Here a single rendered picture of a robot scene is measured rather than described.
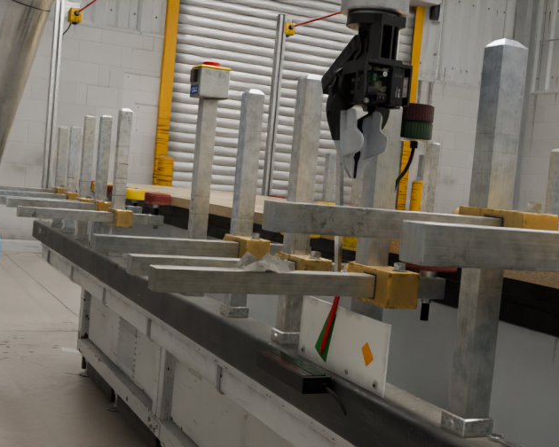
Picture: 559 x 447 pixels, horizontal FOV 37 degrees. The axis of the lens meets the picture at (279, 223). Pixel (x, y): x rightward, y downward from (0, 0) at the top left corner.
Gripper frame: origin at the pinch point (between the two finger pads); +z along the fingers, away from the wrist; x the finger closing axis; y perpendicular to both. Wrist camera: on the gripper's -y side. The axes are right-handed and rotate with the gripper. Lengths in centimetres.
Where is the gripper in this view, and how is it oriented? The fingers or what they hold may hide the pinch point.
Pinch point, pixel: (351, 168)
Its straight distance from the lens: 113.4
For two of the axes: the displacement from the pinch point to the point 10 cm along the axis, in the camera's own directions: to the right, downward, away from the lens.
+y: 4.2, 0.9, -9.0
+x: 9.0, 0.6, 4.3
